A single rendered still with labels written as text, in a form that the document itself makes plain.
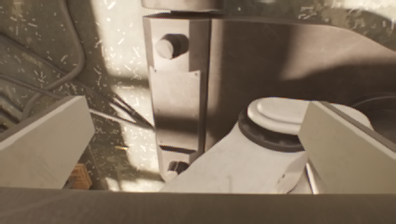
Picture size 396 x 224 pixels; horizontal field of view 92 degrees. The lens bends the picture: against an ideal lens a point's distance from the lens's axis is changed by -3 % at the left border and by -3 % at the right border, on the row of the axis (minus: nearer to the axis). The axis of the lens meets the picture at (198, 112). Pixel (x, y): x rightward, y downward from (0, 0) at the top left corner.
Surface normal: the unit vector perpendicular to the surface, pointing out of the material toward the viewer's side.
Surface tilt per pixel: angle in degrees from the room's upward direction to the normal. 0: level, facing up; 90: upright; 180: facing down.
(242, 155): 90
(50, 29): 0
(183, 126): 0
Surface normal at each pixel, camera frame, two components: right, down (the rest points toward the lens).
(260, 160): 0.03, -0.86
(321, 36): -0.20, 0.50
